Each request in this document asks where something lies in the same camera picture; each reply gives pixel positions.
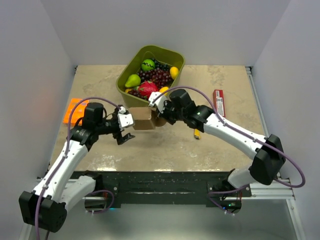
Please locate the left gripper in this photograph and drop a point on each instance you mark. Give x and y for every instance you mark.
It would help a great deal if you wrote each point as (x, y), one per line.
(118, 135)

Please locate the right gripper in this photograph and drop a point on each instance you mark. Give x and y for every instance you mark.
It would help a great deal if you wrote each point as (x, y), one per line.
(167, 104)

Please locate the brown cardboard express box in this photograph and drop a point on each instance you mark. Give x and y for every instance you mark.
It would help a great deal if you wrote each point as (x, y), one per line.
(146, 118)

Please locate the yellow utility knife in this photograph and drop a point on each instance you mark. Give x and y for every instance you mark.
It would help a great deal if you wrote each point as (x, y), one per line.
(197, 134)

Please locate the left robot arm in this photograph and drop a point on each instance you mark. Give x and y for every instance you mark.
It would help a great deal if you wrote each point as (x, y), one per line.
(47, 205)

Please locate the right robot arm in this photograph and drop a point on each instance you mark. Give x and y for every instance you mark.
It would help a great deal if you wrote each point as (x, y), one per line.
(265, 152)

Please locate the orange yellow mango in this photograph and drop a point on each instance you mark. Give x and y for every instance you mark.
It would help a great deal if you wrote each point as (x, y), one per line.
(163, 89)

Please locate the purple grape bunch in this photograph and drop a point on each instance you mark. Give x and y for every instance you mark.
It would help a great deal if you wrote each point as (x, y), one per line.
(160, 77)

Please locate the red dragon fruit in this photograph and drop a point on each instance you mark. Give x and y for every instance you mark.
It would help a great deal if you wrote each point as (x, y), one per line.
(146, 88)

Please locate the yellow lemon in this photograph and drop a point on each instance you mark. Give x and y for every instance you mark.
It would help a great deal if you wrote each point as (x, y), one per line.
(174, 72)

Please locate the red rectangular carton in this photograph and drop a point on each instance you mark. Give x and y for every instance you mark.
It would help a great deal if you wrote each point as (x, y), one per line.
(218, 101)

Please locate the dark black grape bunch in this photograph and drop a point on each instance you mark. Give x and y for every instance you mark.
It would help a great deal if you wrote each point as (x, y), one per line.
(161, 66)

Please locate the green pear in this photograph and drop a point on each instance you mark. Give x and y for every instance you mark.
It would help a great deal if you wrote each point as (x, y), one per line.
(133, 80)

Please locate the green striped ball fruit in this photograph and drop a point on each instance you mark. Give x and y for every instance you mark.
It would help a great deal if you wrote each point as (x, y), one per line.
(148, 65)

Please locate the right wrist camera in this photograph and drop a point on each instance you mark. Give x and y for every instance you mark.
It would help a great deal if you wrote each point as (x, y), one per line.
(157, 100)

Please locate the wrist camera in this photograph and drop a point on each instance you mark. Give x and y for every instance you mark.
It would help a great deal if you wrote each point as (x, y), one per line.
(125, 119)
(157, 100)

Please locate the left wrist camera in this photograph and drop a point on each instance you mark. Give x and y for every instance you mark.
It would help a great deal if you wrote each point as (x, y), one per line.
(125, 119)

